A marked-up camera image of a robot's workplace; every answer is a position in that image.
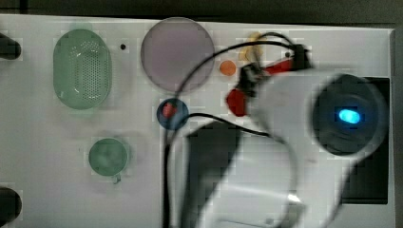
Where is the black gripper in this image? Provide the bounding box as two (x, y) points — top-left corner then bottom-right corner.
(236, 45), (313, 97)

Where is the red ketchup bottle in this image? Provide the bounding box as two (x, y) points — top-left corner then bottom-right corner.
(225, 59), (293, 117)

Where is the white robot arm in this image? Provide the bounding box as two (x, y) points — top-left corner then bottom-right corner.
(175, 45), (389, 228)

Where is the black toaster oven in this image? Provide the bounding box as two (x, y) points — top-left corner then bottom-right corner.
(340, 75), (392, 205)

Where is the yellow banana toy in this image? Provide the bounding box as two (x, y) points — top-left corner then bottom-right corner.
(239, 32), (263, 62)

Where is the orange toy fruit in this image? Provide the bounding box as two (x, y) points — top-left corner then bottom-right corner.
(220, 61), (237, 76)

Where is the lilac round plate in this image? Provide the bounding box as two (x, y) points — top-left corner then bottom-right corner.
(141, 17), (215, 92)

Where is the blue bowl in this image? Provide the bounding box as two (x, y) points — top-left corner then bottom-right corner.
(156, 98), (189, 130)

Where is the red toy in bowl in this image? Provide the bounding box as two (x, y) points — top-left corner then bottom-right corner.
(162, 102), (177, 119)

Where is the green mug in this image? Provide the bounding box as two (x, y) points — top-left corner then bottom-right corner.
(88, 138), (129, 184)

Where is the green perforated colander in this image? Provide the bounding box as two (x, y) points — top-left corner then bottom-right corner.
(53, 29), (112, 110)

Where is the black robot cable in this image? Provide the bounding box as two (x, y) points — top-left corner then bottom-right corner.
(162, 31), (305, 228)

